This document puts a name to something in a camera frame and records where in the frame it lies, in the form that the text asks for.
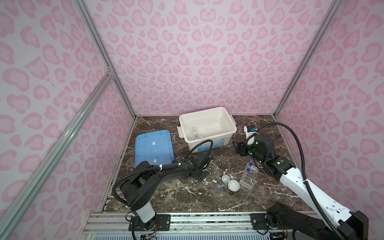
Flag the clear glass flask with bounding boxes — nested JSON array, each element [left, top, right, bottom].
[[192, 134, 203, 141]]

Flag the test tube with blue cap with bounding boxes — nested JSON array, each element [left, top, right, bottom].
[[245, 168, 252, 181]]

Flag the clear plastic test tube rack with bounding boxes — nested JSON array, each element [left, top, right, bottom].
[[239, 163, 259, 190]]

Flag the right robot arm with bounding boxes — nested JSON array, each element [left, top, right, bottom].
[[233, 134, 369, 240]]

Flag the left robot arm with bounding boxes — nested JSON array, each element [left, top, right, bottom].
[[112, 153, 213, 226]]

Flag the small white ceramic crucible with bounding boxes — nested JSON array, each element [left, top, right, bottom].
[[221, 175, 230, 184]]

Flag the white ceramic evaporating dish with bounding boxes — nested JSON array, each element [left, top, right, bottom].
[[228, 180, 240, 192]]

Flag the white plastic storage bin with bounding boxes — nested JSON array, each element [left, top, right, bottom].
[[178, 107, 237, 153]]

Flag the blue plastic bin lid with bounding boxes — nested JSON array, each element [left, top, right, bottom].
[[135, 130, 175, 167]]

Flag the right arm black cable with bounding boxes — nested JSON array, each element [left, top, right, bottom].
[[244, 122, 346, 240]]

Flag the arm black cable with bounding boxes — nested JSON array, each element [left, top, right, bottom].
[[111, 139, 214, 208], [244, 122, 346, 240]]

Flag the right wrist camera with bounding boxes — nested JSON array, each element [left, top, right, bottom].
[[244, 125, 257, 138]]

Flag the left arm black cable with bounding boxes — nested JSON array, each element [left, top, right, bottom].
[[111, 139, 214, 208]]

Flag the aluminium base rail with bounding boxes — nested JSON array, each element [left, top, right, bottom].
[[81, 212, 292, 240]]

